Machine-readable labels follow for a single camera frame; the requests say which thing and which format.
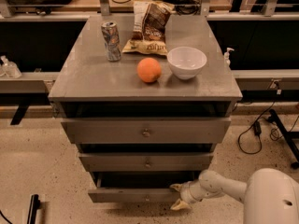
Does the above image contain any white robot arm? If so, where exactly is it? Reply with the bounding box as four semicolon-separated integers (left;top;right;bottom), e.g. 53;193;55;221
171;168;299;224

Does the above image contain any grey middle drawer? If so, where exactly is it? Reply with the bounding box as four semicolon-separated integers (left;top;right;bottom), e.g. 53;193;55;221
78;152;213;172

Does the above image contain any brown chip bag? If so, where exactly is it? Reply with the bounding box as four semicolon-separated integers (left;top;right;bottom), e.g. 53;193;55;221
122;0;174;55

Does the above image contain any grey top drawer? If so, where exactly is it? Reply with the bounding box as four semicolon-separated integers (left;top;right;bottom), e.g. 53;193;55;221
62;118;231;144

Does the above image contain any grey bottom drawer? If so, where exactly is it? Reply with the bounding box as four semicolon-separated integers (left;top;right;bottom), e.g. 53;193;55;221
88;171;200;203

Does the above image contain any clear sanitizer bottle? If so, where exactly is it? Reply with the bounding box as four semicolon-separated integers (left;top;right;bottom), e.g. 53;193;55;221
1;55;21;78

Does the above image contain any orange fruit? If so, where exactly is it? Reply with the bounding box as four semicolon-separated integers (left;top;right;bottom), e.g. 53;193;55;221
136;58;162;83

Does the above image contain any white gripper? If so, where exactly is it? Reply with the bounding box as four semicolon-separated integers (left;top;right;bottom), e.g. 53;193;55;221
169;180;205;211

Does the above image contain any black power cable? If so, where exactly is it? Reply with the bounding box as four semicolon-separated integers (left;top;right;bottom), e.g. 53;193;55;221
237;81;299;156

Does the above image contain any white bowl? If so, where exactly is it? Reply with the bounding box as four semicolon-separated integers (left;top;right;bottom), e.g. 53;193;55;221
167;47;207;80

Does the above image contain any grey drawer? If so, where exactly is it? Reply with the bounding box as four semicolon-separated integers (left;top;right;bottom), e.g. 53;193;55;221
88;171;200;203
78;152;213;172
62;118;231;144

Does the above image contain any grey drawer cabinet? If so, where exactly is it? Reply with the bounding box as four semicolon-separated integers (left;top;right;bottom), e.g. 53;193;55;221
48;13;243;189

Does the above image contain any black bar on floor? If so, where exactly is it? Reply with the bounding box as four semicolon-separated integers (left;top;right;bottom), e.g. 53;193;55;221
26;194;40;224

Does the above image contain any white pump bottle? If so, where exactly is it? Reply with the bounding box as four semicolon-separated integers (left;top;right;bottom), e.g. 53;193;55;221
223;48;235;65

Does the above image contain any silver drink can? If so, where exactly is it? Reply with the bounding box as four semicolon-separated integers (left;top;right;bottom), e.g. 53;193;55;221
101;21;121;62

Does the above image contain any black stand leg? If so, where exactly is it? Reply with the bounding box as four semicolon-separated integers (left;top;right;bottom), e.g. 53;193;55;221
269;109;299;170

